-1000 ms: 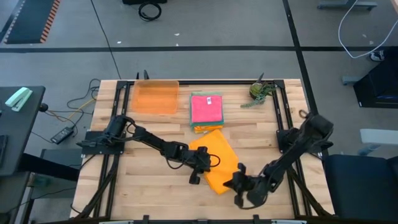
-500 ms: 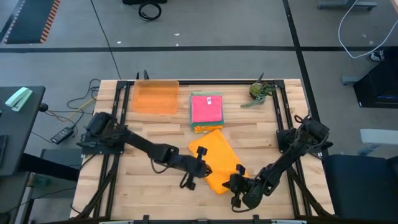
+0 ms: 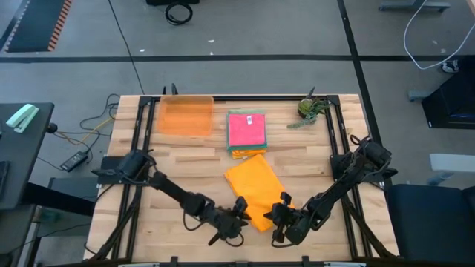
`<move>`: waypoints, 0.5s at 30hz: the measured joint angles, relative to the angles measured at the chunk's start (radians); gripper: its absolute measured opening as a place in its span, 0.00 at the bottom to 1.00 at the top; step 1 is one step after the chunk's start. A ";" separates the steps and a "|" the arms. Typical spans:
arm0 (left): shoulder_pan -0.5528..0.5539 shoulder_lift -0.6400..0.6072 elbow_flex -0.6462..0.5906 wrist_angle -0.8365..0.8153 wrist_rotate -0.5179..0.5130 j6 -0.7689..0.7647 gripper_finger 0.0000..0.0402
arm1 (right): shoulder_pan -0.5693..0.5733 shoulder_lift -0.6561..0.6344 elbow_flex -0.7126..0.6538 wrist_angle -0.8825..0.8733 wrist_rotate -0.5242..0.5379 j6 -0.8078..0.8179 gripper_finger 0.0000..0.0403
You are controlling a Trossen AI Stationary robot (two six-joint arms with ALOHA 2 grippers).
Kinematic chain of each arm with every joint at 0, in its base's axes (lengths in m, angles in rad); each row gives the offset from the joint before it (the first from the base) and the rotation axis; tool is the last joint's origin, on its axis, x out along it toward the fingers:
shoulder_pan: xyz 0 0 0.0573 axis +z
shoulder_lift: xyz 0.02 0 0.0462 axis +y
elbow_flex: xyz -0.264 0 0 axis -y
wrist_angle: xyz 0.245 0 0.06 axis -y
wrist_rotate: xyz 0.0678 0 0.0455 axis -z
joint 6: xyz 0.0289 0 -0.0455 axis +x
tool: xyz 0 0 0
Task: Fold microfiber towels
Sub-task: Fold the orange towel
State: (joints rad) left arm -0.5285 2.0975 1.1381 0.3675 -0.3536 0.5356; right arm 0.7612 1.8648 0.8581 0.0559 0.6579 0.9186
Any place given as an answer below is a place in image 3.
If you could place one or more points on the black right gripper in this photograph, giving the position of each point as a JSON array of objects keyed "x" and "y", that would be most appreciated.
[{"x": 293, "y": 222}]

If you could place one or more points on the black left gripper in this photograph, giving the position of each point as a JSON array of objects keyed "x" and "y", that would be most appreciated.
[{"x": 226, "y": 222}]

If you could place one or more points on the orange microfiber towel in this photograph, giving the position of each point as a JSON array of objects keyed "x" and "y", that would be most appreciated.
[
  {"x": 252, "y": 153},
  {"x": 256, "y": 185}
]

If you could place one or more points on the pink microfiber towel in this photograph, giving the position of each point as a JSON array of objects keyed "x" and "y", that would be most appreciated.
[{"x": 246, "y": 130}]

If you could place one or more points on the light green microfiber towel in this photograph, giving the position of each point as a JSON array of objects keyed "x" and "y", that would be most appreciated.
[{"x": 245, "y": 111}]

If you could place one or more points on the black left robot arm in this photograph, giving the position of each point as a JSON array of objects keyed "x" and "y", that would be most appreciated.
[{"x": 170, "y": 187}]

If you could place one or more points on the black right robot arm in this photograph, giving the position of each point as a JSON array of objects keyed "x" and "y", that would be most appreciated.
[{"x": 341, "y": 185}]

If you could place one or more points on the small potted succulent plant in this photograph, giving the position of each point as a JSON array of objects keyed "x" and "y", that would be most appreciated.
[{"x": 307, "y": 108}]

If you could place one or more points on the orange translucent plastic bin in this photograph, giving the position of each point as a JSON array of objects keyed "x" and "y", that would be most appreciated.
[{"x": 185, "y": 115}]

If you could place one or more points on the dark blue chair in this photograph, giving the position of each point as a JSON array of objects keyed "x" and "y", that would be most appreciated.
[{"x": 430, "y": 222}]

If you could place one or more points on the black power adapter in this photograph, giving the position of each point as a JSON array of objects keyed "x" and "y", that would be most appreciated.
[{"x": 74, "y": 161}]

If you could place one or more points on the white plastic panel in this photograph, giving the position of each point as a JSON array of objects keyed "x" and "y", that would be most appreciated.
[{"x": 452, "y": 162}]

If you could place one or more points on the black round knob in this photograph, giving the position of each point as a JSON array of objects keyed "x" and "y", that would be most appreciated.
[{"x": 52, "y": 128}]

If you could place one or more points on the black cabinet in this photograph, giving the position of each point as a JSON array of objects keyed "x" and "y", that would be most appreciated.
[{"x": 452, "y": 100}]

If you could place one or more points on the black side desk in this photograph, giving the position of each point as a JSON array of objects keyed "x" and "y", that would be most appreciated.
[{"x": 22, "y": 163}]

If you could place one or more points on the mint green stapler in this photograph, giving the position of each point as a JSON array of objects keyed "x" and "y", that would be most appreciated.
[{"x": 22, "y": 118}]

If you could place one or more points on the dark orange-edged floor mat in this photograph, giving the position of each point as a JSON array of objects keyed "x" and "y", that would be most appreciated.
[{"x": 37, "y": 26}]

